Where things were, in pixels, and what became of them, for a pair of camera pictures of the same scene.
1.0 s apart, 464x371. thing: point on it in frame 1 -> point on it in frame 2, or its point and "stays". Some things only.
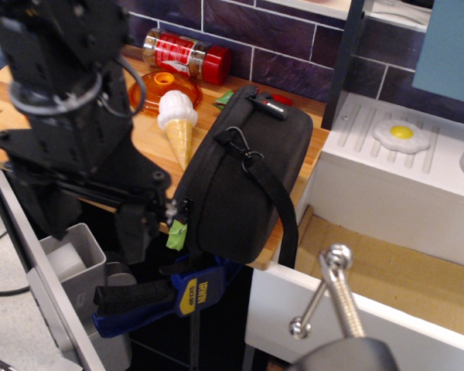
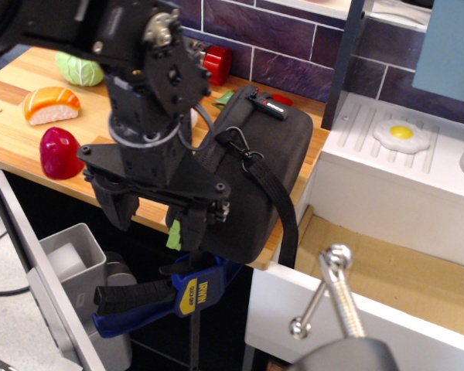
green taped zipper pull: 177,236 stays
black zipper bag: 241,180 stays
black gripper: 89,152 -> 167,167
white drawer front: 277,294 stays
